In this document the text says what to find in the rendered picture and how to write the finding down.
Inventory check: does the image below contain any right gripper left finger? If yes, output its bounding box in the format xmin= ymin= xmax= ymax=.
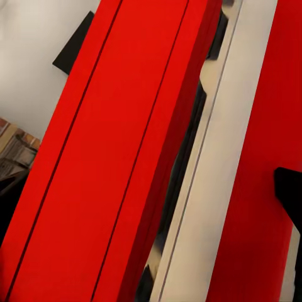
xmin=0 ymin=169 xmax=31 ymax=246

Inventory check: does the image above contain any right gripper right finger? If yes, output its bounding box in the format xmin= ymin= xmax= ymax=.
xmin=274 ymin=167 xmax=302 ymax=236

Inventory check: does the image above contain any radio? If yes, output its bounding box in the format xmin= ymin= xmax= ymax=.
xmin=0 ymin=0 xmax=302 ymax=302

